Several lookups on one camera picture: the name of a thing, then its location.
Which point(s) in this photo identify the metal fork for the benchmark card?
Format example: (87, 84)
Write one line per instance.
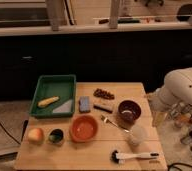
(107, 120)

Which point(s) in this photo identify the orange bowl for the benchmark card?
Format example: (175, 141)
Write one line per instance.
(83, 129)

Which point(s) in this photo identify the apple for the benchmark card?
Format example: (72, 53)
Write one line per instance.
(35, 135)

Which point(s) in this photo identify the wooden table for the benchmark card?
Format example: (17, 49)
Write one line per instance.
(96, 155)

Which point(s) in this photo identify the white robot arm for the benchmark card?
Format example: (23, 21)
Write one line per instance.
(177, 87)

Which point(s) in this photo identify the white dish brush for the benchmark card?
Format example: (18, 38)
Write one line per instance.
(119, 157)

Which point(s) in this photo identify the grey triangular cloth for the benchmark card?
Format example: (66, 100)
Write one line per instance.
(64, 108)

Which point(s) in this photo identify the bunch of dark grapes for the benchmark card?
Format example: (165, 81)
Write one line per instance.
(103, 94)

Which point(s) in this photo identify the green plastic tray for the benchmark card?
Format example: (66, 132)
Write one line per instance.
(63, 86)

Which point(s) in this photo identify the dark brown bowl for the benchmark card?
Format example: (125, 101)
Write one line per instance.
(129, 111)

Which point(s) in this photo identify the blue sponge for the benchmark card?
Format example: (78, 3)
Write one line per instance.
(84, 104)

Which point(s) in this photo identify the yellow corn cob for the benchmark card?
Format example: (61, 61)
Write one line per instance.
(45, 102)

